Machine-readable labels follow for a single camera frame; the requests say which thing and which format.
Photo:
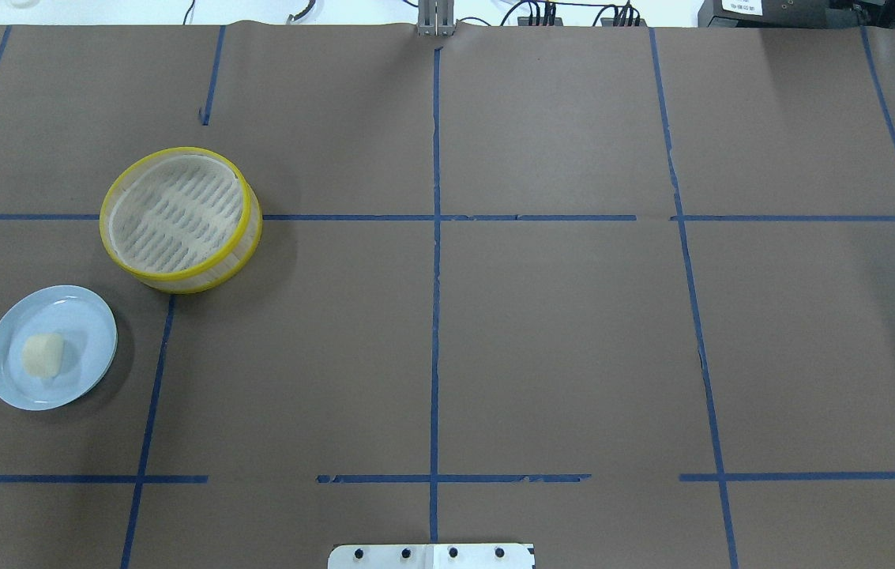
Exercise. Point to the white steamed bun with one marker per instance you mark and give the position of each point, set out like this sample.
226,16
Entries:
42,355

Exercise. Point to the yellow bamboo steamer basket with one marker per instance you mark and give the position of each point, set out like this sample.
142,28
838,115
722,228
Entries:
182,220

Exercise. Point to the light blue plate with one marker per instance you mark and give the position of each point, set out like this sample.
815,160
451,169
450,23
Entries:
89,330

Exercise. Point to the black device with label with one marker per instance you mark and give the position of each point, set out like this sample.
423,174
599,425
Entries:
776,14

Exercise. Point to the aluminium frame post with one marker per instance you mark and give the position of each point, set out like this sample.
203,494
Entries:
436,18

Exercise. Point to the white mounting base plate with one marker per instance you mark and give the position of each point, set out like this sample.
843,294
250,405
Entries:
463,555

